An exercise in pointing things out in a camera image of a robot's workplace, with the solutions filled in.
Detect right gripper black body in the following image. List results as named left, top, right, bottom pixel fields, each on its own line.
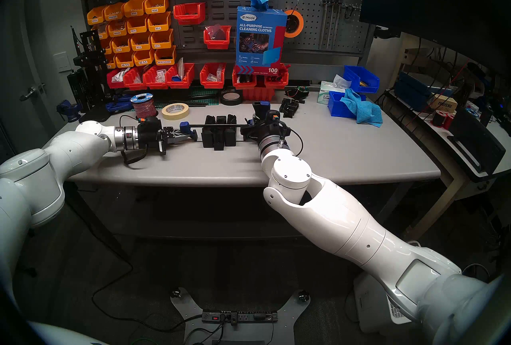
left=240, top=120, right=292, bottom=144

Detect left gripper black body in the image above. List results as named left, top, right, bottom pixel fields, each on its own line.
left=137, top=120, right=168, bottom=156

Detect blue black bar clamp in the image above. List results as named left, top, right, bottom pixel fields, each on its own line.
left=180, top=101, right=270, bottom=143

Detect small black printed parts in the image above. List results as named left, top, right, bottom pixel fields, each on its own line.
left=279, top=98, right=300, bottom=118

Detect printed brown cardboard box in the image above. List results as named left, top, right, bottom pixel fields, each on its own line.
left=429, top=94, right=458, bottom=113

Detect cream masking tape roll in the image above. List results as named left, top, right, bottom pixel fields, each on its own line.
left=161, top=102, right=190, bottom=121

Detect red nested bin stack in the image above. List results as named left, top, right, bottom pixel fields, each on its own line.
left=242, top=86, right=277, bottom=102

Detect black tape roll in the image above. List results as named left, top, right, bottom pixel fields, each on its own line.
left=220, top=90, right=244, bottom=106

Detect blue hand tool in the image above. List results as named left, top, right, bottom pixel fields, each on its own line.
left=105, top=94, right=136, bottom=114

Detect green cutting mat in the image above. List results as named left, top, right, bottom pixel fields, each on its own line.
left=154, top=86, right=222, bottom=106

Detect red plastic storage bin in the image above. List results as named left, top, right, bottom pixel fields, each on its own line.
left=232, top=67, right=258, bottom=90
left=166, top=63, right=195, bottom=89
left=263, top=64, right=290, bottom=89
left=203, top=25, right=232, bottom=50
left=106, top=69, right=126, bottom=89
left=143, top=66, right=170, bottom=90
left=123, top=68, right=147, bottom=90
left=200, top=63, right=226, bottom=89
left=173, top=3, right=206, bottom=25

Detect green white tissue box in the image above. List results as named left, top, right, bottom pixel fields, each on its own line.
left=317, top=75, right=353, bottom=105

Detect blue plastic storage bin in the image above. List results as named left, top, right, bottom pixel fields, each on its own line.
left=327, top=91, right=366, bottom=117
left=344, top=65, right=380, bottom=94

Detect small blue bench vise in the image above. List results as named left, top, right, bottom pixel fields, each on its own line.
left=56, top=99, right=84, bottom=123

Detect blue cleaning cloths box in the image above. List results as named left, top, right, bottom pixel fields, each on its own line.
left=235, top=6, right=288, bottom=75

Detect blue microfiber cloth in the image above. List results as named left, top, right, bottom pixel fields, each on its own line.
left=340, top=88, right=384, bottom=128

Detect grey pegboard back panel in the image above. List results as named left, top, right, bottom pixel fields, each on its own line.
left=78, top=0, right=376, bottom=65

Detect dark blue equipment box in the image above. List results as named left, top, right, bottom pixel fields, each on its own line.
left=393, top=72, right=456, bottom=111

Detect grey door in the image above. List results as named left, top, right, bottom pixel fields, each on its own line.
left=0, top=0, right=66, bottom=167

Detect black power strip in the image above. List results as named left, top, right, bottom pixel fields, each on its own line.
left=202, top=309, right=279, bottom=324

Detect white side desk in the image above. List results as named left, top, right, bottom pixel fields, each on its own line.
left=385, top=90, right=511, bottom=245

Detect white air purifier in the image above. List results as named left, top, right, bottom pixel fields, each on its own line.
left=353, top=268, right=416, bottom=333

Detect black flat equipment case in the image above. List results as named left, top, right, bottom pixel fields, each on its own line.
left=447, top=108, right=507, bottom=175

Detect white robot torso shell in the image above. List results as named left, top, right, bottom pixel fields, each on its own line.
left=30, top=322, right=108, bottom=345

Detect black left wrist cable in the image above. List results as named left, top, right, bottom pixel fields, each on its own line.
left=119, top=114, right=147, bottom=167

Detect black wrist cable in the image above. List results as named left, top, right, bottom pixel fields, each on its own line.
left=119, top=114, right=147, bottom=167
left=281, top=126, right=304, bottom=157

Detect red wire spool blue label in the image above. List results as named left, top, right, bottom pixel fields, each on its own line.
left=130, top=92, right=158, bottom=119

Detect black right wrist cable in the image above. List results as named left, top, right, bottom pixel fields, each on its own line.
left=281, top=126, right=304, bottom=157

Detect black wired electronics module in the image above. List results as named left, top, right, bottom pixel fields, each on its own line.
left=285, top=86, right=310, bottom=104

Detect orange wire reel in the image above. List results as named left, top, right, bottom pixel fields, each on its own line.
left=283, top=9, right=305, bottom=39

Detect white wall switch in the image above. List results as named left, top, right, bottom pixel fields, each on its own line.
left=54, top=52, right=71, bottom=73

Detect silver door handle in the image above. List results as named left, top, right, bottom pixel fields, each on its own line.
left=20, top=84, right=46, bottom=102

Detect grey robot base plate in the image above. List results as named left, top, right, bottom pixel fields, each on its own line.
left=172, top=288, right=310, bottom=345

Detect black power cable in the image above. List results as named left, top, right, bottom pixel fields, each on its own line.
left=91, top=228, right=204, bottom=333

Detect red black wire spool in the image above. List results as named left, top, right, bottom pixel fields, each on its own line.
left=432, top=110, right=456, bottom=130

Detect black coiled floor cable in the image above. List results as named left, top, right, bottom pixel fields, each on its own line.
left=463, top=263, right=493, bottom=281

